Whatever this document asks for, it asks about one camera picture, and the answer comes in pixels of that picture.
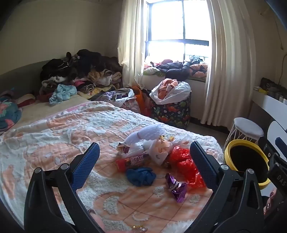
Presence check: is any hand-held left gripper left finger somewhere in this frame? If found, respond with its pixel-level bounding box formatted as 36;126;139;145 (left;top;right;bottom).
23;142;106;233

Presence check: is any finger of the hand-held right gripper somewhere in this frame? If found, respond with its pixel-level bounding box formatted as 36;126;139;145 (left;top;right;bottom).
261;136;280;162
275;136;287;150

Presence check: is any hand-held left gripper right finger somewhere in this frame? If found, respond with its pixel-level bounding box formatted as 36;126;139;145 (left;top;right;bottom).
189;141;265;233

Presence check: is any red plastic bag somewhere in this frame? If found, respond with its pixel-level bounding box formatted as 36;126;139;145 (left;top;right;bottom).
167;146;205;191

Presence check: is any yellow-rimmed black trash bin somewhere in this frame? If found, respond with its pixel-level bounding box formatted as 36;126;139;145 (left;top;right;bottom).
224;139;272;190

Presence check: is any purple foil wrapper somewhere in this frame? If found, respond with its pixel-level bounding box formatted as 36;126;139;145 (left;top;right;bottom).
165;173;187;203

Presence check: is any brown snack wrapper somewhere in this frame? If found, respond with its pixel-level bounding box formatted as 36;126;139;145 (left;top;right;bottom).
117;142;130;157

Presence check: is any small yellow wrapper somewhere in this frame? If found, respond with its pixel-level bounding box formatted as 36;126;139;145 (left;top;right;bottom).
158;134;175;142

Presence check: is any red snack wrapper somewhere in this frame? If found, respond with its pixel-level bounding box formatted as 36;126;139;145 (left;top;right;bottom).
115;152;150;173

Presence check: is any white orange-print plastic bag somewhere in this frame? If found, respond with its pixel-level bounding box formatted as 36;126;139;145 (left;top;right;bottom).
149;133;193;166

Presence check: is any clear plastic bag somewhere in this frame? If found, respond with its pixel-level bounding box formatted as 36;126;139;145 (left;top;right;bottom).
123;124;168;155

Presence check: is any person's right hand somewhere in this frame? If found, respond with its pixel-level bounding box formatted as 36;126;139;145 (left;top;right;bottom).
263;187;279;216

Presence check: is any person's left hand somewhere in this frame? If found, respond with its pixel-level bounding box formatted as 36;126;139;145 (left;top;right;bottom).
88;209;149;233

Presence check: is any white dressing table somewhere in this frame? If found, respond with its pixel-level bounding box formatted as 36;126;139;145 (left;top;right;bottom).
251;90;287;117

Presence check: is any peach and white blanket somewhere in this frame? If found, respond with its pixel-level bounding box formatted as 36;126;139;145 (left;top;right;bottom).
0;101;225;233

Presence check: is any black bag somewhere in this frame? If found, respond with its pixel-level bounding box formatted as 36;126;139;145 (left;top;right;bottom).
260;77;287;94

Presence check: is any dinosaur print fabric basket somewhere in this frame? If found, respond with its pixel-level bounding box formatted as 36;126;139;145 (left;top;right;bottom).
151;92;191;129

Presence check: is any beige bed sheet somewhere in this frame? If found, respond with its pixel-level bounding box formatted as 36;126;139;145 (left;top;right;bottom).
20;94;90;121

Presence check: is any lilac cloth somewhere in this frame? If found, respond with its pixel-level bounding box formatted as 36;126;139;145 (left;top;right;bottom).
96;91;117;102

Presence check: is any pink floral bag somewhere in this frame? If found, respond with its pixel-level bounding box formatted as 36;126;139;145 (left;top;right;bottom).
122;99;142;113

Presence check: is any light blue cloth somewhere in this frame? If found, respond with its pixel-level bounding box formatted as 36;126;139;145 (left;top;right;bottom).
49;84;78;105

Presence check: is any white plastic bag of clothes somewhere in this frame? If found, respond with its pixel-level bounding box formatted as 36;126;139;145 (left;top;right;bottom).
149;78;191;104

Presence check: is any white grey tote bag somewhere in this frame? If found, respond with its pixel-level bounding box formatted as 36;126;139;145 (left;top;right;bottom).
112;88;135;106

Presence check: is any orange bag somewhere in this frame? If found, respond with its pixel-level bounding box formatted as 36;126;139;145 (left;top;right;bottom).
131;86;152;117

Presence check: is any peach cloth bundle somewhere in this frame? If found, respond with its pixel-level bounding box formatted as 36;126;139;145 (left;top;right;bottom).
157;78;180;99

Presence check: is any wide cream curtain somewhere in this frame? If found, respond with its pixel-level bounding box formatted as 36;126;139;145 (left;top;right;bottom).
201;0;257;126

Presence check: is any teal floral quilt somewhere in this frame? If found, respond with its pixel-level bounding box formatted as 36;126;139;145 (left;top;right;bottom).
0;93;23;132

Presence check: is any heap of jackets and quilts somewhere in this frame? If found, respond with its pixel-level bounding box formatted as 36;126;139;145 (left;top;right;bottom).
143;55;209;79

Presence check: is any large pile of clothes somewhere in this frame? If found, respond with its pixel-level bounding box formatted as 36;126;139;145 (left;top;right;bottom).
39;49;123;101

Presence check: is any grey bed headboard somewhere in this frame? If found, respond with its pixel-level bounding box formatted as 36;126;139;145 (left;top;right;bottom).
0;59;52;97

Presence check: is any dark-framed window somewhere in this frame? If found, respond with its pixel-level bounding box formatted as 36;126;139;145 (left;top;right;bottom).
146;0;212;63

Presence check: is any narrow cream curtain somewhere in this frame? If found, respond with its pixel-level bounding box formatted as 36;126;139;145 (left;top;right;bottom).
118;0;149;88

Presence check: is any white wire-frame stool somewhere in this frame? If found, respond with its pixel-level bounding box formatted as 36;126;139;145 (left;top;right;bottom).
226;117;265;146

